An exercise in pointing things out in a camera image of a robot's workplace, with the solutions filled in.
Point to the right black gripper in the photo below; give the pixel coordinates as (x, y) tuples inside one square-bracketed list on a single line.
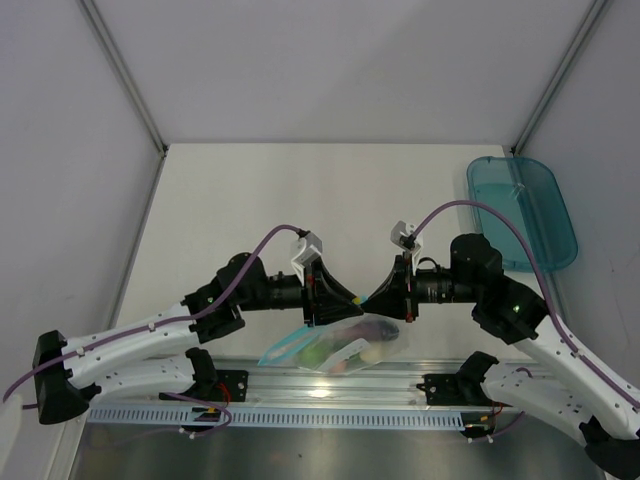
[(393, 299)]

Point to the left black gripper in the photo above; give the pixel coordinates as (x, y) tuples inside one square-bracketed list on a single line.
[(329, 301)]

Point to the purple eggplant toy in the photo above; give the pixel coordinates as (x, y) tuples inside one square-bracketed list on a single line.
[(376, 330)]

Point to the clear zip top bag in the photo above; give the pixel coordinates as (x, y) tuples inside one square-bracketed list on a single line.
[(284, 352)]

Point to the green cucumber toy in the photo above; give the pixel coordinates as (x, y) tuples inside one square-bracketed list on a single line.
[(313, 355)]

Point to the green bell pepper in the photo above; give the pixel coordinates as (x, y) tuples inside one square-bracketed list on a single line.
[(356, 359)]

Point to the pink peach toy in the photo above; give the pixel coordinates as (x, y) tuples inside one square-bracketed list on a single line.
[(340, 368)]

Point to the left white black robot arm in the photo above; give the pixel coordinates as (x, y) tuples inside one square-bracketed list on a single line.
[(163, 354)]

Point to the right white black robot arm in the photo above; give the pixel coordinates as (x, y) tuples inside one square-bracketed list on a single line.
[(584, 399)]

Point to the teal plastic bin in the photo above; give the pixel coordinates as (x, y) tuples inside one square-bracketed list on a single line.
[(526, 192)]

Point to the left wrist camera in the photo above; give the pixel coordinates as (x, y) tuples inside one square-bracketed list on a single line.
[(304, 251)]

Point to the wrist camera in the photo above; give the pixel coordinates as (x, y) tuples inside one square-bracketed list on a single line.
[(304, 251), (404, 236)]

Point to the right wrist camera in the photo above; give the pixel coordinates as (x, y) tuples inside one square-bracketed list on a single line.
[(404, 236)]

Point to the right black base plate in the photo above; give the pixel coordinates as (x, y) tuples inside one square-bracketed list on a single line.
[(455, 390)]

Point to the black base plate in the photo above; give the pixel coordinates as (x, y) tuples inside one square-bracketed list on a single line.
[(231, 386), (455, 390)]

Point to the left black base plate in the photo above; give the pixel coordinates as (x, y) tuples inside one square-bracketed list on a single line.
[(231, 386)]

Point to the aluminium rail beam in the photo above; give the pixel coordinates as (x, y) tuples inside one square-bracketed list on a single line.
[(330, 382)]

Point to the white slotted cable duct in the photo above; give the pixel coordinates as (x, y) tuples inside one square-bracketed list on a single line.
[(242, 416)]

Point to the right aluminium frame post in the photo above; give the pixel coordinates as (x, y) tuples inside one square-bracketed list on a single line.
[(579, 42)]

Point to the aluminium frame post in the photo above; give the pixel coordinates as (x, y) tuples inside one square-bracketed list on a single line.
[(122, 72), (579, 42)]

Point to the left aluminium frame post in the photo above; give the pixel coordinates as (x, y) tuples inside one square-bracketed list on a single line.
[(122, 72)]

